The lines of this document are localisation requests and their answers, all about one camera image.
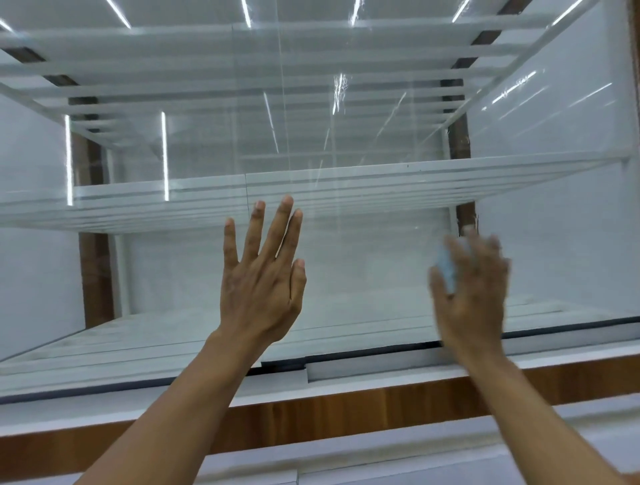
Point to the person's right hand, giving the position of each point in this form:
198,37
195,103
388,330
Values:
475,310

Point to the person's left hand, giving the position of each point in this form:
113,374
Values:
260,300

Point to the light blue cleaning cloth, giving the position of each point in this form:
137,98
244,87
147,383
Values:
446,267

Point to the wooden framed display cabinet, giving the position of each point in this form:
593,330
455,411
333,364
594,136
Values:
350,409

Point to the person's left forearm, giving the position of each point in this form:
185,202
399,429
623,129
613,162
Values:
170,419

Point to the person's right forearm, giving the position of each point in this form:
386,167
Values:
540,429

